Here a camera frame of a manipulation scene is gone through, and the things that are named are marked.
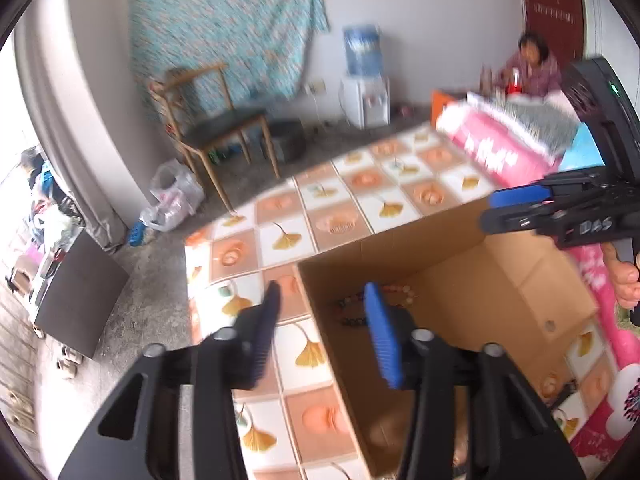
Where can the light blue blanket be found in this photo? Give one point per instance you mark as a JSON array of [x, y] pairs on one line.
[[585, 150]]

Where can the brown cardboard box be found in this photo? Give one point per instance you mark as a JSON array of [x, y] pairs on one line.
[[500, 280]]

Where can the pile of clothes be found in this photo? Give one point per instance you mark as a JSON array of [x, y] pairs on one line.
[[50, 205]]

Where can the red cup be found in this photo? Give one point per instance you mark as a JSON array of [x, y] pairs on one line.
[[513, 86]]

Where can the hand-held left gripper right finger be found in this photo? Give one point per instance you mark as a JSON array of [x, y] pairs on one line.
[[382, 335]]

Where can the blue slipper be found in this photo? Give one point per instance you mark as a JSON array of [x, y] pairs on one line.
[[135, 235]]

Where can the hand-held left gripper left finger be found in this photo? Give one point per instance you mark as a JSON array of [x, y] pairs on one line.
[[265, 332]]

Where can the grey curtain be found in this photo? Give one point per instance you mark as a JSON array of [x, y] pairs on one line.
[[65, 135]]

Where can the grey patterned pillow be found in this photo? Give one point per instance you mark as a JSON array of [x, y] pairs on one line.
[[540, 125]]

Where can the dark red door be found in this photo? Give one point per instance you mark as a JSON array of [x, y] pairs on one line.
[[552, 10]]

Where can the person's right hand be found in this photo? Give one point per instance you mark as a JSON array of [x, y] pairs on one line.
[[625, 282]]

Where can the light slipper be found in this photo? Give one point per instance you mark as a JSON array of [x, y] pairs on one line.
[[65, 370], [72, 354]]

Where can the dark trash bin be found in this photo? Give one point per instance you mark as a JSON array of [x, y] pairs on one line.
[[284, 142]]

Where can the green bottle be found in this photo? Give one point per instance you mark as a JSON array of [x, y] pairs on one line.
[[215, 155]]

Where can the dark grey cabinet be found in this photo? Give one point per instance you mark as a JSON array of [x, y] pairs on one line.
[[80, 290]]

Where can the clear plastic bag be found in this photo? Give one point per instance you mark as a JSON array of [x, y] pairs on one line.
[[172, 195]]

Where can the wall power outlet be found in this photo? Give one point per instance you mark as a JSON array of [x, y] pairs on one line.
[[316, 86]]

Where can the orange box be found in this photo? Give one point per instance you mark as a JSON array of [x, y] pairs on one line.
[[442, 105]]

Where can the pink floral blanket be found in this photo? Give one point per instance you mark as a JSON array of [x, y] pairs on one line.
[[495, 150]]

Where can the wooden chair with dark seat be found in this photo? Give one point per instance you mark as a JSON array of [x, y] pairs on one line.
[[225, 127]]

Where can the white water dispenser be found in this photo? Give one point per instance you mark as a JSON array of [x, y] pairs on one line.
[[362, 102]]

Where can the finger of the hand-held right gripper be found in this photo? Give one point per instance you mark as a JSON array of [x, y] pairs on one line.
[[510, 221], [517, 196]]

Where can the teal floral wall cloth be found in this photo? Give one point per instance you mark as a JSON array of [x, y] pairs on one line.
[[225, 25]]

